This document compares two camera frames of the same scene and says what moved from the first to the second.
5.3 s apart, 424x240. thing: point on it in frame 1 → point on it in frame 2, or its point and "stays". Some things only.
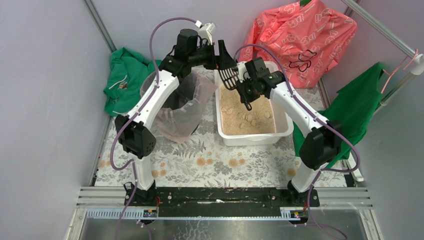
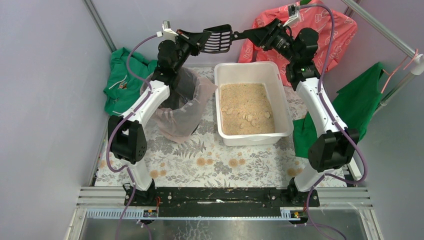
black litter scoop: (230, 78) → (218, 39)
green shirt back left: (129, 71) stays
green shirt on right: (350, 109) stays
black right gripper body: (247, 90) → (265, 34)
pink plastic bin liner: (177, 122) stays
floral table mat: (205, 161) stays
